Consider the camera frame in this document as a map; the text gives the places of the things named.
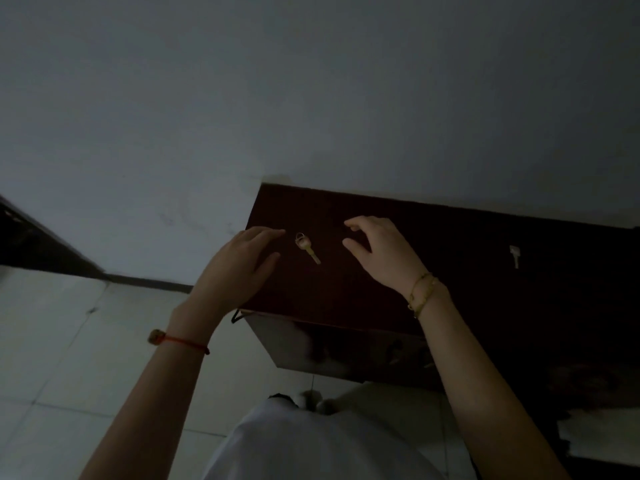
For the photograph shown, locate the person's white shirt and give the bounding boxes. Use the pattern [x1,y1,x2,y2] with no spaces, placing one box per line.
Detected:
[202,395,447,480]

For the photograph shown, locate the gold chain bracelet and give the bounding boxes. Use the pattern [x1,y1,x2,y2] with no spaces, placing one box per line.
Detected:
[407,272,440,319]

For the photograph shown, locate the dark door frame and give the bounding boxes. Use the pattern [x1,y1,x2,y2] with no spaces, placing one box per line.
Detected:
[0,194,194,295]

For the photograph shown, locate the person's shoes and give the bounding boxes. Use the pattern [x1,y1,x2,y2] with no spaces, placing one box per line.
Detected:
[267,389,342,415]

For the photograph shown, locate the person's right forearm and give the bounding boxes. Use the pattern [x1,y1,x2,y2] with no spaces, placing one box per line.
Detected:
[409,279,572,480]

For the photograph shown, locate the person's left hand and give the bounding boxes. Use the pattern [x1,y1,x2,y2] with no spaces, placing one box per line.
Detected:
[172,226,287,325]

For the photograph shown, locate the person's left forearm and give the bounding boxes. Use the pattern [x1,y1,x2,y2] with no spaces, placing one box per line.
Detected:
[79,306,227,480]

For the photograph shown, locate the white sheet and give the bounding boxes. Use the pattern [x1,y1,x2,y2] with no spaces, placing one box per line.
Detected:
[556,406,640,468]

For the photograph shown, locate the dark wooden cabinet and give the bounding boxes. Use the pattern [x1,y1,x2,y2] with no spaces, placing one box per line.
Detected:
[239,182,640,480]

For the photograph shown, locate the person's right hand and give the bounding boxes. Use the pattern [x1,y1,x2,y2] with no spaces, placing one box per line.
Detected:
[342,216,432,296]

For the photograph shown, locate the brass key with ring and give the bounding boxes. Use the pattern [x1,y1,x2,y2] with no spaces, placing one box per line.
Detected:
[294,232,322,266]

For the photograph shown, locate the red string bracelet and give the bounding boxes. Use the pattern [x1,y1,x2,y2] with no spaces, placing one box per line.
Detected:
[148,329,211,356]

